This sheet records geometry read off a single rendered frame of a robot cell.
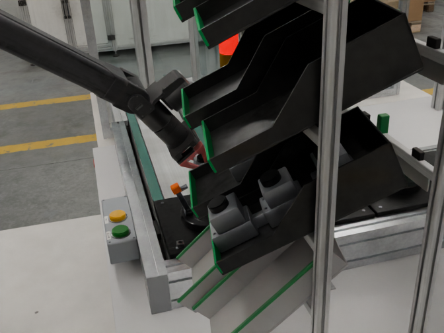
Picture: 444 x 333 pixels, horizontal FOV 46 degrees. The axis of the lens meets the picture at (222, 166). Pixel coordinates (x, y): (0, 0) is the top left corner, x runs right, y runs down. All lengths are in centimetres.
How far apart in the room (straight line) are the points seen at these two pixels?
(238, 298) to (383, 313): 38
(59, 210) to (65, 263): 196
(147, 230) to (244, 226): 55
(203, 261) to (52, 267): 46
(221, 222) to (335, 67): 28
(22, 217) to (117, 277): 210
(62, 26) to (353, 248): 546
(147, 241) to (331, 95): 74
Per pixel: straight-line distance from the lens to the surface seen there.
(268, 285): 88
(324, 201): 66
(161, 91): 106
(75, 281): 132
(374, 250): 129
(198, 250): 105
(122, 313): 120
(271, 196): 73
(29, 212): 339
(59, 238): 149
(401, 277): 129
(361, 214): 129
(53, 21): 639
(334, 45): 59
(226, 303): 95
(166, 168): 162
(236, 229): 76
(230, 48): 130
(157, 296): 115
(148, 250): 121
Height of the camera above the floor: 166
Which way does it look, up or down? 28 degrees down
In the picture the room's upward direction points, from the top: 3 degrees counter-clockwise
